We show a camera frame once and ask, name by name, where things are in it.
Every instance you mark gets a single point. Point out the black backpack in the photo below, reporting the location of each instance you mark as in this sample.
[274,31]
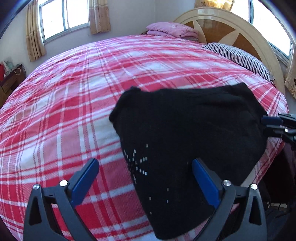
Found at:
[280,220]

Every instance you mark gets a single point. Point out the left beige curtain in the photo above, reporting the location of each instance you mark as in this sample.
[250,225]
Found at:
[34,41]

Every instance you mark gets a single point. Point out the striped pillow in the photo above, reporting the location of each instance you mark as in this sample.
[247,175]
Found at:
[241,58]

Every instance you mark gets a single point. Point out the right beige curtain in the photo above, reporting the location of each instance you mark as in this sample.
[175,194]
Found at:
[98,12]

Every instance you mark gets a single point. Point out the folded pink blanket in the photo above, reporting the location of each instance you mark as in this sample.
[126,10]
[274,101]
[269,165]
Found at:
[173,30]

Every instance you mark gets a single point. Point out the red gift bag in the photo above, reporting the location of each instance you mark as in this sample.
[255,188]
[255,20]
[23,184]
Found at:
[2,72]

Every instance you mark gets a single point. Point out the cream and wood headboard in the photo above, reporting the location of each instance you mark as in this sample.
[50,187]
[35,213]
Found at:
[221,26]

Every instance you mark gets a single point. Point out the lace curtain at right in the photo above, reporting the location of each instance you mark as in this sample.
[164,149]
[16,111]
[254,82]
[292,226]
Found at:
[291,74]

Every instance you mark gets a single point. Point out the red plaid bed sheet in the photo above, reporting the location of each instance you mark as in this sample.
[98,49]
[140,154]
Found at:
[58,118]

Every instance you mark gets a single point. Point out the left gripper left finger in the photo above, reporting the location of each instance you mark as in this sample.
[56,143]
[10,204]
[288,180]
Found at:
[40,221]

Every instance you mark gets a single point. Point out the far window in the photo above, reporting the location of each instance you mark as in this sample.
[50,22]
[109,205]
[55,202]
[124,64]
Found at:
[58,17]

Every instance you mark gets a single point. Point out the side window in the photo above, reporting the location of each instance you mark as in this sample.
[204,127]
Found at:
[267,24]

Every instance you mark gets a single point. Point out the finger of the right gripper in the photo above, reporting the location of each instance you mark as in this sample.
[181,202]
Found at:
[271,121]

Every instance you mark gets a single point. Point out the yellow curtain near headboard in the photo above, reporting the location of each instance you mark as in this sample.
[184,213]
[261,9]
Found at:
[221,4]

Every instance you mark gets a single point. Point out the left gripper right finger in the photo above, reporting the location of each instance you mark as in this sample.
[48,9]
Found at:
[222,195]

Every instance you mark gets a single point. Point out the beige curtain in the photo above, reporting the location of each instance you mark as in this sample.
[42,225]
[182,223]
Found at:
[34,41]
[98,12]

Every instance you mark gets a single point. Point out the black pants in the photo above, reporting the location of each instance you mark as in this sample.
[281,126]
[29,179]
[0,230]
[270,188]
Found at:
[163,131]

